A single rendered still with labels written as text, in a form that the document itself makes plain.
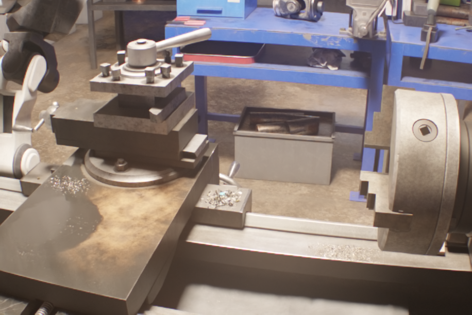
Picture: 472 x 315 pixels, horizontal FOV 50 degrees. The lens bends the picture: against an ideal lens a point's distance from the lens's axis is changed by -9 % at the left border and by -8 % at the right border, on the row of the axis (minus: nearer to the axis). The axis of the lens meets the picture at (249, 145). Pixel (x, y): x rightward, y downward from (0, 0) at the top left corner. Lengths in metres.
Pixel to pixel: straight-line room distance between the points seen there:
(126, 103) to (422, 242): 0.66
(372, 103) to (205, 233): 1.67
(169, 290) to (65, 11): 1.21
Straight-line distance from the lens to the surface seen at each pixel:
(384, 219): 0.75
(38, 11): 2.01
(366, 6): 2.37
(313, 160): 2.93
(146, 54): 1.10
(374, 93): 2.64
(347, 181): 3.06
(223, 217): 1.14
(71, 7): 2.06
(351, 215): 2.76
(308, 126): 2.95
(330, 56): 2.69
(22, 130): 1.29
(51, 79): 2.14
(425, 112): 0.77
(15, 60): 1.99
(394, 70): 2.61
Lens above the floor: 1.48
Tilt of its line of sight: 26 degrees down
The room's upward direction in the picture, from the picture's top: 1 degrees clockwise
